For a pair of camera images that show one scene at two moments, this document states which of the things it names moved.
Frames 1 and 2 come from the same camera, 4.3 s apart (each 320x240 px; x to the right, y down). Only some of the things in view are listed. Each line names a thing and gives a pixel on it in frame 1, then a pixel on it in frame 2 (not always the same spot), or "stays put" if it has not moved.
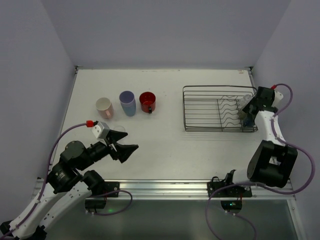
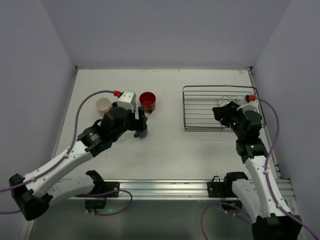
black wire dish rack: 215,108 stays put
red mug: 147,101 stays put
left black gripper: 113,149 to 139,121
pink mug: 105,107 stays put
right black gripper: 250,109 to 227,114
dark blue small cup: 248,122 to 143,134
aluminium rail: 193,190 stays put
